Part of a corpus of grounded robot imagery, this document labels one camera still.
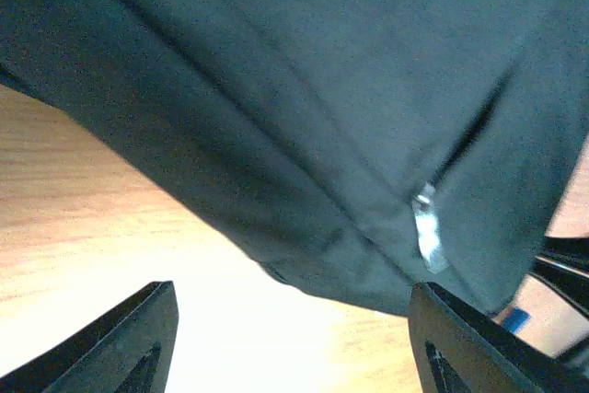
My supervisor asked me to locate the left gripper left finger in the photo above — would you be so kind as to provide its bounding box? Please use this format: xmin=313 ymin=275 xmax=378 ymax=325
xmin=1 ymin=281 xmax=179 ymax=393

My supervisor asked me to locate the black student backpack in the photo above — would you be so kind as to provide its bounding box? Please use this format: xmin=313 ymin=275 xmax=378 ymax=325
xmin=1 ymin=0 xmax=588 ymax=315

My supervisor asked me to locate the blue cap white pen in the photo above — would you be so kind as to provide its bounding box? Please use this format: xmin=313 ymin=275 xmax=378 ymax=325
xmin=501 ymin=307 xmax=530 ymax=334

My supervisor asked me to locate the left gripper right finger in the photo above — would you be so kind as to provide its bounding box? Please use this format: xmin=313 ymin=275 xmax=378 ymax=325
xmin=409 ymin=283 xmax=588 ymax=392

